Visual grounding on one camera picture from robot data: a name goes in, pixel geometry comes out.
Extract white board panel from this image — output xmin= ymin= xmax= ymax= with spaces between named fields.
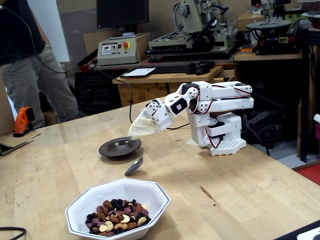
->
xmin=27 ymin=0 xmax=70 ymax=63

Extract brown metal plate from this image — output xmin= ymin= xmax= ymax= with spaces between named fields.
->
xmin=98 ymin=136 xmax=143 ymax=158

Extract black computer monitor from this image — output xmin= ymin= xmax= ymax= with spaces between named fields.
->
xmin=96 ymin=0 xmax=150 ymax=39

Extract pink plastic bin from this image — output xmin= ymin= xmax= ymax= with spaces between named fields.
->
xmin=313 ymin=113 xmax=320 ymax=148

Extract orange block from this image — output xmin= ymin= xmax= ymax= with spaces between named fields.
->
xmin=239 ymin=44 xmax=257 ymax=54

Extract tape-wrapped pivoting gripper finger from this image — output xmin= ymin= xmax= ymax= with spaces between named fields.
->
xmin=127 ymin=98 xmax=164 ymax=137

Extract white paper sheet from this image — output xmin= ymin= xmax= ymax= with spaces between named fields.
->
xmin=119 ymin=67 xmax=157 ymax=79

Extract flat cardboard sheet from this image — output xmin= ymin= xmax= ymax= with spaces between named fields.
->
xmin=0 ymin=131 xmax=42 ymax=156

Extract wooden desk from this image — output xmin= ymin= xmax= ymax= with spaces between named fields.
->
xmin=112 ymin=65 xmax=225 ymax=107

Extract red cushioned wooden chair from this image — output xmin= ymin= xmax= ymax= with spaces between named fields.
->
xmin=292 ymin=161 xmax=320 ymax=187

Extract small cardboard box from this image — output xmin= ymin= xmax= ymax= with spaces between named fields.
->
xmin=42 ymin=109 xmax=60 ymax=126

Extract black computer mouse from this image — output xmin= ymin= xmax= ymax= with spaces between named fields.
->
xmin=186 ymin=61 xmax=216 ymax=76

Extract black scroll saw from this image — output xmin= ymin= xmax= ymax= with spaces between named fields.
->
xmin=246 ymin=0 xmax=304 ymax=56

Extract thin black hanging cable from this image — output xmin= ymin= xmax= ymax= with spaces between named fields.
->
xmin=0 ymin=3 xmax=82 ymax=75

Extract white octagonal bowl blue rim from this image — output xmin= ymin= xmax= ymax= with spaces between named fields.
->
xmin=64 ymin=178 xmax=171 ymax=238

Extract standing person grey trousers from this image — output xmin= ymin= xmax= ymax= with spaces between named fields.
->
xmin=0 ymin=0 xmax=80 ymax=130

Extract brown cardboard box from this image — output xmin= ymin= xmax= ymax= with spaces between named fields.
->
xmin=236 ymin=11 xmax=266 ymax=32

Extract black flat panel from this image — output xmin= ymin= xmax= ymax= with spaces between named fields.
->
xmin=273 ymin=219 xmax=320 ymax=240

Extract metal spoon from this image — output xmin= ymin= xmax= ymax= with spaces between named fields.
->
xmin=124 ymin=136 xmax=145 ymax=177

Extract black power cable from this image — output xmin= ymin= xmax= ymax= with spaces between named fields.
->
xmin=88 ymin=65 xmax=192 ymax=131

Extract wooden shelf board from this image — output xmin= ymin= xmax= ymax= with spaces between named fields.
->
xmin=233 ymin=51 xmax=305 ymax=62

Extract beige control box red button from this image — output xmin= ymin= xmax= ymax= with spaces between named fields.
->
xmin=96 ymin=33 xmax=149 ymax=67

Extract black keyboard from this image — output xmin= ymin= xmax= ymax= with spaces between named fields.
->
xmin=148 ymin=64 xmax=193 ymax=75

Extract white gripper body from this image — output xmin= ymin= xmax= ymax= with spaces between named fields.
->
xmin=152 ymin=103 xmax=175 ymax=133

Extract trail mix heap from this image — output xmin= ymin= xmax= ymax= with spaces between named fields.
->
xmin=84 ymin=198 xmax=152 ymax=237

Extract black plastic crate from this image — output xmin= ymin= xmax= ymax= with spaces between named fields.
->
xmin=74 ymin=71 xmax=123 ymax=116

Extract orange and black clamp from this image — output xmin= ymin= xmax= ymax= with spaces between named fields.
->
xmin=12 ymin=106 xmax=36 ymax=138

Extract beige CNC milling machine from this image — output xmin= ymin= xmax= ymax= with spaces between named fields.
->
xmin=145 ymin=0 xmax=240 ymax=60

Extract green tool case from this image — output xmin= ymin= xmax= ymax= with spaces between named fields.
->
xmin=284 ymin=8 xmax=310 ymax=27

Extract tape-wrapped fixed gripper finger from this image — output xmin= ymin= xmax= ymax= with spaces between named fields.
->
xmin=128 ymin=117 xmax=160 ymax=139

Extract black metal rack frame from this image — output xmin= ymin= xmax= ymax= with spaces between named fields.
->
xmin=299 ymin=28 xmax=320 ymax=163

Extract black looped cable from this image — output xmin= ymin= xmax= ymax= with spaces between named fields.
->
xmin=0 ymin=226 xmax=28 ymax=240

